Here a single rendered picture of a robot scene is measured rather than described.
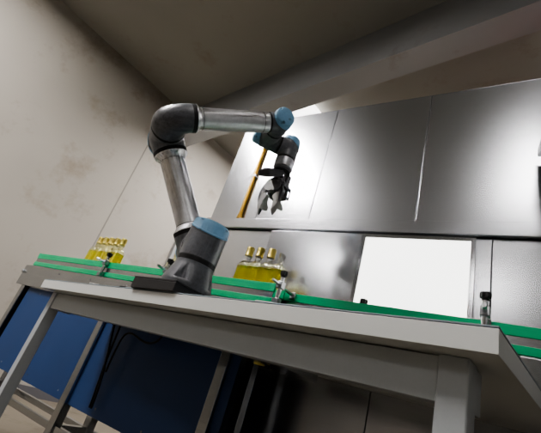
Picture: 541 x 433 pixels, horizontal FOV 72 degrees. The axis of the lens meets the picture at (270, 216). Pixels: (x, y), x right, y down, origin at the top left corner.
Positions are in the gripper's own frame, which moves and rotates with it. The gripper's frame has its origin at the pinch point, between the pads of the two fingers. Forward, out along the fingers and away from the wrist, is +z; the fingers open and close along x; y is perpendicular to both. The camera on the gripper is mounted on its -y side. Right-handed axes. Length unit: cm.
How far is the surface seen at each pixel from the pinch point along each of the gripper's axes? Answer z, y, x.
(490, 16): -187, 73, -64
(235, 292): 27.2, 16.4, 13.6
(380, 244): -9, 42, -30
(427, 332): 45, -42, -66
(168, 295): 44, -32, -5
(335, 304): 23.4, 25.8, -23.5
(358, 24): -225, 77, 30
